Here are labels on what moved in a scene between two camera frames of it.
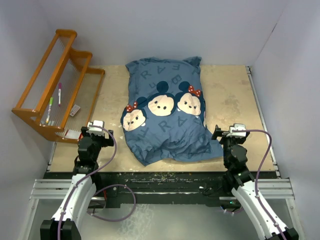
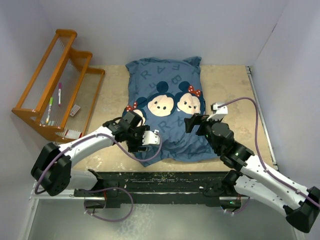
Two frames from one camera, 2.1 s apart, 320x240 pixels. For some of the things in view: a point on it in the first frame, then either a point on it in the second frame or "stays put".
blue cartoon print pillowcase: (163, 115) stays put
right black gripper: (223, 134) → (196, 119)
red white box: (73, 134) stays put
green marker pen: (51, 102) stays put
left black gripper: (105, 142) → (134, 147)
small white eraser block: (74, 110) stays put
